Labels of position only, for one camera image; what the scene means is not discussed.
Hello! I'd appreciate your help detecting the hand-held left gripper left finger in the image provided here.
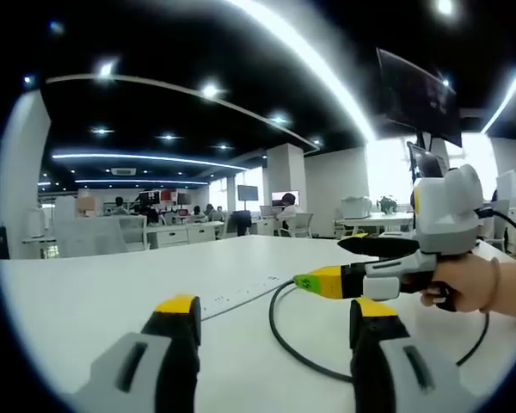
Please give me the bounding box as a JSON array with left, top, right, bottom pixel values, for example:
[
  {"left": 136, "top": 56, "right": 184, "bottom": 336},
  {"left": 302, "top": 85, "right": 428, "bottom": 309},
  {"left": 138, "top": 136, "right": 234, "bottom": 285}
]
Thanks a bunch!
[{"left": 71, "top": 294, "right": 202, "bottom": 413}]

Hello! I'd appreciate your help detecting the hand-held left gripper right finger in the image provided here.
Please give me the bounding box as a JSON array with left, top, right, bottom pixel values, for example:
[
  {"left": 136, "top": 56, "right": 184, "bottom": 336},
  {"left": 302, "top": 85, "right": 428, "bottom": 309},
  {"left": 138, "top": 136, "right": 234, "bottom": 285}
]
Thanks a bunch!
[{"left": 348, "top": 298, "right": 464, "bottom": 413}]

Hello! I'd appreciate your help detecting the white USB port panel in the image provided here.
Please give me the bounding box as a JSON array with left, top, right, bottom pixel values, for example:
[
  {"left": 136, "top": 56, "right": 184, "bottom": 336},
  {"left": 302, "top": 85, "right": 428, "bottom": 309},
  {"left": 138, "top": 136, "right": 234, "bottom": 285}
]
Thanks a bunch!
[{"left": 200, "top": 271, "right": 296, "bottom": 322}]

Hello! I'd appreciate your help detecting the black data cable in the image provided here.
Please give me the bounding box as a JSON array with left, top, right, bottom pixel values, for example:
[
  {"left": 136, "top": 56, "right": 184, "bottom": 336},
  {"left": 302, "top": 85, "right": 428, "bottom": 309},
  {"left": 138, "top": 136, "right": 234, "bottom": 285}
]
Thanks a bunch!
[{"left": 267, "top": 274, "right": 492, "bottom": 384}]

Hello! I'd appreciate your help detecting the white desk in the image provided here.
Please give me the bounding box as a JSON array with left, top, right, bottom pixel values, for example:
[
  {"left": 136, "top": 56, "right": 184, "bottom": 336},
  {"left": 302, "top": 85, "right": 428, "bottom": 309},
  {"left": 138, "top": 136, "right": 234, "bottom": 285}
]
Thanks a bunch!
[{"left": 0, "top": 233, "right": 516, "bottom": 413}]

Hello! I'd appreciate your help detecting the person's right hand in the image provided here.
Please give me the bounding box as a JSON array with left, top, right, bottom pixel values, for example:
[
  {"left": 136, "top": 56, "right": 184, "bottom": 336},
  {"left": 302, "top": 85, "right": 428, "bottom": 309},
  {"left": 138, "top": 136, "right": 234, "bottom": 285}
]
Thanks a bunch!
[{"left": 401, "top": 253, "right": 500, "bottom": 314}]

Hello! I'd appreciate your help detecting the green potted plant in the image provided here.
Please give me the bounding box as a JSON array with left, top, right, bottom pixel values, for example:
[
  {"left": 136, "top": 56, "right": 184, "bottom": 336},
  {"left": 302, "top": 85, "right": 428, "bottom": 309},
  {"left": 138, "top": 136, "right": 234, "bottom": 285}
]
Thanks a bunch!
[{"left": 376, "top": 194, "right": 400, "bottom": 215}]

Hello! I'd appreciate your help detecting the white printer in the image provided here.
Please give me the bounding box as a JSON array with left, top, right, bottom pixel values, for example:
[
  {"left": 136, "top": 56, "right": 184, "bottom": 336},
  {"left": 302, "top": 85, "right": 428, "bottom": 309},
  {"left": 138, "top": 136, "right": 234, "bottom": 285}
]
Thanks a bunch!
[{"left": 339, "top": 194, "right": 374, "bottom": 219}]

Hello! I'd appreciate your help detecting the small tilted monitor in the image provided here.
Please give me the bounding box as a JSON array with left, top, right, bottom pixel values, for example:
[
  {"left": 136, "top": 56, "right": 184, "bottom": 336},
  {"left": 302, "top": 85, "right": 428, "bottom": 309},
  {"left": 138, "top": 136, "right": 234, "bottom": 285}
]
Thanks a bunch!
[{"left": 407, "top": 140, "right": 449, "bottom": 181}]

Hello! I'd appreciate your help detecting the white swivel chair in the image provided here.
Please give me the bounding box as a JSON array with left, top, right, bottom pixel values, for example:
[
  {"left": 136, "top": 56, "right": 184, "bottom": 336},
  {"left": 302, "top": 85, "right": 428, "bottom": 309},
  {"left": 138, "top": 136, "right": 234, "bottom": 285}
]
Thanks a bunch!
[{"left": 291, "top": 212, "right": 315, "bottom": 238}]

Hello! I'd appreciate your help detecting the hanging black monitor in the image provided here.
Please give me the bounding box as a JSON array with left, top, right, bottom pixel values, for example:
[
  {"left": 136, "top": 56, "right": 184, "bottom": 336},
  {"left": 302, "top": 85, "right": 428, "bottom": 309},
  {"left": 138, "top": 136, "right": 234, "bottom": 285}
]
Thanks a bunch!
[{"left": 375, "top": 46, "right": 464, "bottom": 148}]

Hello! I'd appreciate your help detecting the narrow white pillar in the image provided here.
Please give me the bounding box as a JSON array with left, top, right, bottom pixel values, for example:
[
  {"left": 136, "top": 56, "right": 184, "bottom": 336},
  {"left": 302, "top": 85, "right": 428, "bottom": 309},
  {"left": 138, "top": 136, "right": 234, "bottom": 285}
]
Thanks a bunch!
[{"left": 265, "top": 142, "right": 307, "bottom": 237}]

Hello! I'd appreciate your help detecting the black office chair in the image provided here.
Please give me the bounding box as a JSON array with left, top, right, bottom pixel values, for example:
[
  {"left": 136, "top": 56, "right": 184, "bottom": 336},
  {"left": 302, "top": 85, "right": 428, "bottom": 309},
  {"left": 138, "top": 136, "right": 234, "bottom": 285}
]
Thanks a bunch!
[{"left": 230, "top": 209, "right": 254, "bottom": 237}]

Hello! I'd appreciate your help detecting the screen on floor stand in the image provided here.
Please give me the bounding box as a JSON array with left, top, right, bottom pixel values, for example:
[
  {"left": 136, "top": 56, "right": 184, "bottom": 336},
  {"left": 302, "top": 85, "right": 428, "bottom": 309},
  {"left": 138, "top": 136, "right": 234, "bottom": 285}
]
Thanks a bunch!
[{"left": 236, "top": 184, "right": 260, "bottom": 213}]

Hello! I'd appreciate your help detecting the white mesh office chair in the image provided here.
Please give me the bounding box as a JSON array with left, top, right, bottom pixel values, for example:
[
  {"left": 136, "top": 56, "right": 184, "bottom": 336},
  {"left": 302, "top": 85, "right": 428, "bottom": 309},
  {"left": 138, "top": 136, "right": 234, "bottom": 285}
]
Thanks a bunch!
[{"left": 54, "top": 213, "right": 151, "bottom": 260}]

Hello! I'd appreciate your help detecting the large white pillar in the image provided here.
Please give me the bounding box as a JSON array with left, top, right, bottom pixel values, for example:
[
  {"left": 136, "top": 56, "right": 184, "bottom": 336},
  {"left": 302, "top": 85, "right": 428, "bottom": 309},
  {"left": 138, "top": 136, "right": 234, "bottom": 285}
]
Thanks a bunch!
[{"left": 0, "top": 89, "right": 53, "bottom": 260}]

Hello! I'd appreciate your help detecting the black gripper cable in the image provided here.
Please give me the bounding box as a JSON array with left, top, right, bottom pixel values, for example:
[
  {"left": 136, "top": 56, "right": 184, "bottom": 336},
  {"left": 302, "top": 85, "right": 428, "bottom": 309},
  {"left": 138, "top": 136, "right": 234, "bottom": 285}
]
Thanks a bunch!
[{"left": 476, "top": 205, "right": 516, "bottom": 247}]

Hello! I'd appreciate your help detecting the pink wrist bracelet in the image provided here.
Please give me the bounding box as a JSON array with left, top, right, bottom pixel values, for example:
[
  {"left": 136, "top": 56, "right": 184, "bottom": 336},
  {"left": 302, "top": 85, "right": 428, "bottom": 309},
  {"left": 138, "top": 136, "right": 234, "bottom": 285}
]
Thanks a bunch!
[{"left": 478, "top": 256, "right": 502, "bottom": 315}]

